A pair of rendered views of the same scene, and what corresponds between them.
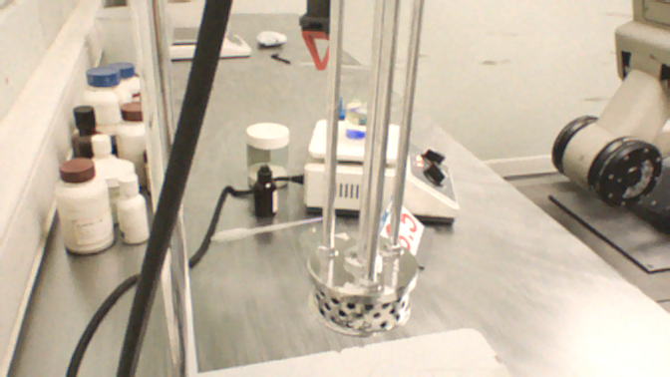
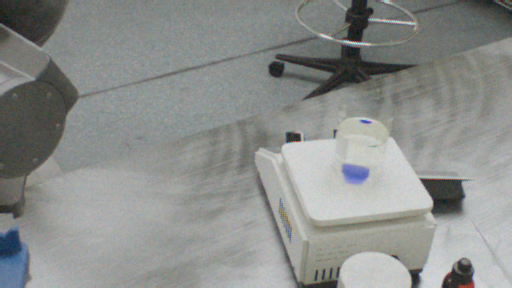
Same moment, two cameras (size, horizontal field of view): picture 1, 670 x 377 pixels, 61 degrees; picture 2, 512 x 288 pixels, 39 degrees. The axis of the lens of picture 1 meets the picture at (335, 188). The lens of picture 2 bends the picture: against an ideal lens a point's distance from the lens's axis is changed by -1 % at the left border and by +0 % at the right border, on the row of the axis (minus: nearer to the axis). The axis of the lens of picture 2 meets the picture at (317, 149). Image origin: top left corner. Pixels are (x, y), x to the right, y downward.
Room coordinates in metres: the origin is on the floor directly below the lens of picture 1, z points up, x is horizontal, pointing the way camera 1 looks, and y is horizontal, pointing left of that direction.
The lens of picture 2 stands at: (0.97, 0.46, 1.24)
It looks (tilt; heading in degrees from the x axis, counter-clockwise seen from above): 35 degrees down; 247
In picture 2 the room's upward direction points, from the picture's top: 7 degrees clockwise
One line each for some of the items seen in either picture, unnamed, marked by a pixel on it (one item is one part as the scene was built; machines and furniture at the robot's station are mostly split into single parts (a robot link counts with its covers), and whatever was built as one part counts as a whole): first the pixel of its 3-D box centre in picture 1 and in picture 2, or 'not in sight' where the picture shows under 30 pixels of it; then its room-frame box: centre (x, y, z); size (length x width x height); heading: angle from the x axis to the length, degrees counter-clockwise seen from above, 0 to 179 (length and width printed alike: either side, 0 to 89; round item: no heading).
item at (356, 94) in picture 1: (365, 113); (363, 136); (0.71, -0.03, 0.87); 0.06 x 0.05 x 0.08; 44
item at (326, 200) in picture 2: (357, 140); (354, 177); (0.71, -0.03, 0.83); 0.12 x 0.12 x 0.01; 87
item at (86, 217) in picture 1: (84, 204); not in sight; (0.56, 0.28, 0.80); 0.06 x 0.06 x 0.10
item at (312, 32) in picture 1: (322, 43); not in sight; (1.06, 0.04, 0.88); 0.07 x 0.07 x 0.09; 82
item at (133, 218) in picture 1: (132, 208); not in sight; (0.58, 0.23, 0.79); 0.03 x 0.03 x 0.08
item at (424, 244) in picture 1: (406, 229); (428, 174); (0.59, -0.09, 0.77); 0.09 x 0.06 x 0.04; 165
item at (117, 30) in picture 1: (139, 48); not in sight; (1.20, 0.43, 0.82); 0.18 x 0.13 x 0.15; 146
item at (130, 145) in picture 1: (140, 143); not in sight; (0.74, 0.28, 0.80); 0.06 x 0.06 x 0.11
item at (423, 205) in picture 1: (374, 171); (340, 195); (0.71, -0.05, 0.79); 0.22 x 0.13 x 0.08; 87
